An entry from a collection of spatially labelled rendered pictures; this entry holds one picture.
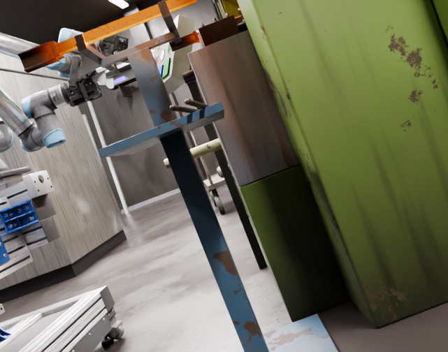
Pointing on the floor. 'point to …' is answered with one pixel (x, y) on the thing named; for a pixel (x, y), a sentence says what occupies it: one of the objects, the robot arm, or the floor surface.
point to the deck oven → (61, 191)
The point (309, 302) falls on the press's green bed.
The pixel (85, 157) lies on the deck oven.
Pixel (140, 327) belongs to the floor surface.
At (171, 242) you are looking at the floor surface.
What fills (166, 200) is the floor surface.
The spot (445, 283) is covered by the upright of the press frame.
